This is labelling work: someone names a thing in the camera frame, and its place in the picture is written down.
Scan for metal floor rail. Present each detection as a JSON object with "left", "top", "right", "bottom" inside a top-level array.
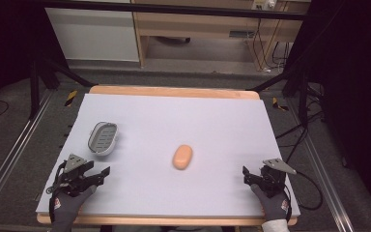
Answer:
[
  {"left": 0, "top": 89, "right": 55, "bottom": 224},
  {"left": 285, "top": 96, "right": 357, "bottom": 232}
]

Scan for white table mat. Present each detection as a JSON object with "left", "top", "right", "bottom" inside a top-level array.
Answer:
[{"left": 35, "top": 93, "right": 301, "bottom": 218}]

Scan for black floor cables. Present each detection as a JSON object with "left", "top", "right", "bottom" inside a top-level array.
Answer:
[{"left": 274, "top": 81, "right": 327, "bottom": 165}]

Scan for white power strip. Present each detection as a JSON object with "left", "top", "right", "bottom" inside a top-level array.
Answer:
[{"left": 251, "top": 0, "right": 277, "bottom": 11}]

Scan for cables under desk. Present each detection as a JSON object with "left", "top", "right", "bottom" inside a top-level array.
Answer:
[{"left": 251, "top": 17, "right": 292, "bottom": 73}]

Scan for black frame bar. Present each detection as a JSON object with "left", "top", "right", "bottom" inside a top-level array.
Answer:
[{"left": 38, "top": 0, "right": 307, "bottom": 21}]

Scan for white cabinet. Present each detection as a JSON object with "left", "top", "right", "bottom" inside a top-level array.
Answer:
[{"left": 44, "top": 7, "right": 140, "bottom": 63}]

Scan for wooden desk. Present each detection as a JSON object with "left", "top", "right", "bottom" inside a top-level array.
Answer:
[{"left": 130, "top": 0, "right": 307, "bottom": 72}]

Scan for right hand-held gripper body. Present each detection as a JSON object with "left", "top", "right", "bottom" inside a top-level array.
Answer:
[{"left": 257, "top": 158, "right": 298, "bottom": 198}]

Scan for orange soap bar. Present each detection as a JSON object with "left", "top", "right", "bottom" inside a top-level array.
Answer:
[{"left": 172, "top": 144, "right": 194, "bottom": 171}]

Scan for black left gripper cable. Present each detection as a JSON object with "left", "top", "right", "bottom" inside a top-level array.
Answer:
[{"left": 45, "top": 160, "right": 67, "bottom": 224}]

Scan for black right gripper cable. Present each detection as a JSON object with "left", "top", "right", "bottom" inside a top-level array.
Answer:
[{"left": 283, "top": 169, "right": 324, "bottom": 212}]

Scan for wooden table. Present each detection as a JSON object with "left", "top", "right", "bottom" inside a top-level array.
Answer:
[{"left": 36, "top": 84, "right": 300, "bottom": 227}]

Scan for grey soap dish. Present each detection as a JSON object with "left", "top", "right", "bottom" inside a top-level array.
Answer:
[{"left": 87, "top": 121, "right": 120, "bottom": 158}]

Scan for person's left hand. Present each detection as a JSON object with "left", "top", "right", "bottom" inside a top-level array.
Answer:
[{"left": 49, "top": 185, "right": 98, "bottom": 232}]

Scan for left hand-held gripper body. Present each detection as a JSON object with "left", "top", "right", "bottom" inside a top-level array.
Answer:
[{"left": 49, "top": 154, "right": 97, "bottom": 198}]

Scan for black metal stand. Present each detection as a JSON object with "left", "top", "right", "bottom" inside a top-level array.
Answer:
[
  {"left": 246, "top": 68, "right": 311, "bottom": 128},
  {"left": 28, "top": 57, "right": 96, "bottom": 121}
]

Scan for yellow black floor tape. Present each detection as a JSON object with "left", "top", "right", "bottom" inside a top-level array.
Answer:
[
  {"left": 64, "top": 89, "right": 78, "bottom": 107},
  {"left": 271, "top": 97, "right": 290, "bottom": 112}
]

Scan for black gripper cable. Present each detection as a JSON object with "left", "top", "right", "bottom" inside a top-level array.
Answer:
[
  {"left": 45, "top": 160, "right": 67, "bottom": 224},
  {"left": 283, "top": 169, "right": 324, "bottom": 212}
]

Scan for person's right hand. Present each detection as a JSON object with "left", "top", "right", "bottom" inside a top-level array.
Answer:
[{"left": 249, "top": 183, "right": 292, "bottom": 223}]

